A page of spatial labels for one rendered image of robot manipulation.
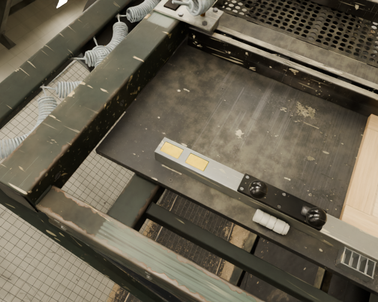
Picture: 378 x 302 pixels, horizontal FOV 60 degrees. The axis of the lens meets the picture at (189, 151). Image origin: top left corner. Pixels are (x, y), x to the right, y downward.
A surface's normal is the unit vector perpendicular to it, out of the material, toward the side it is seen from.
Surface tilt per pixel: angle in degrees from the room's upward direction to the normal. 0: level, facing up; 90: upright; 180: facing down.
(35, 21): 90
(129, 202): 59
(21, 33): 90
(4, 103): 90
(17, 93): 90
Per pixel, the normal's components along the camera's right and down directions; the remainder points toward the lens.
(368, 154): 0.05, -0.53
